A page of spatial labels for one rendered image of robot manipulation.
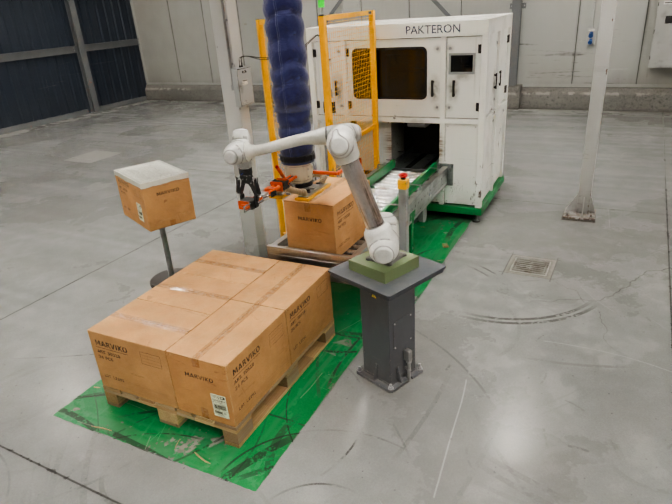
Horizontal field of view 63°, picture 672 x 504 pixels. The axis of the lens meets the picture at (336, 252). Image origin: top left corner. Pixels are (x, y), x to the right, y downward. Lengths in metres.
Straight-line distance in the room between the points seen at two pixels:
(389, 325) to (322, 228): 0.93
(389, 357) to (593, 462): 1.19
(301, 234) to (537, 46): 8.74
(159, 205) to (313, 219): 1.37
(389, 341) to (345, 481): 0.84
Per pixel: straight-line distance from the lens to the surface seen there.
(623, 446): 3.38
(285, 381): 3.53
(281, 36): 3.42
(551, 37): 11.92
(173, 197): 4.64
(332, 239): 3.82
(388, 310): 3.21
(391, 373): 3.47
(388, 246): 2.87
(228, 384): 2.98
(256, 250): 5.09
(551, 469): 3.15
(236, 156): 2.86
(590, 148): 6.04
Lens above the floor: 2.20
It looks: 24 degrees down
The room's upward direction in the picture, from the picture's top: 4 degrees counter-clockwise
